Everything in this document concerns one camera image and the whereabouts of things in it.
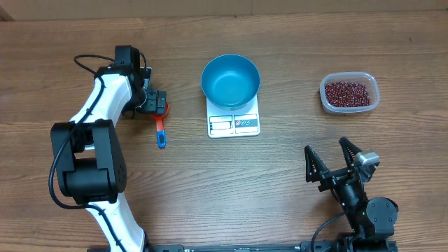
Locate blue plastic bowl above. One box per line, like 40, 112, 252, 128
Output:
200, 54, 261, 110

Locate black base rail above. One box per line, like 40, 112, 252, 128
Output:
143, 241, 398, 252

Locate red beans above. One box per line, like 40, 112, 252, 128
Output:
324, 82, 370, 108

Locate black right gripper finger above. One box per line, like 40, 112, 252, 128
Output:
304, 145, 330, 182
339, 136, 362, 167

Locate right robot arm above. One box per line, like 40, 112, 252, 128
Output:
301, 136, 399, 251

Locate clear plastic food container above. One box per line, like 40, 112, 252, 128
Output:
319, 71, 380, 114

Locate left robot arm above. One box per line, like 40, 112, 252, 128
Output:
48, 45, 169, 251

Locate red measuring scoop blue handle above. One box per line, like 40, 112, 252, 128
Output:
151, 103, 169, 149

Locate white digital kitchen scale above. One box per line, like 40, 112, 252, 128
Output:
206, 96, 260, 139

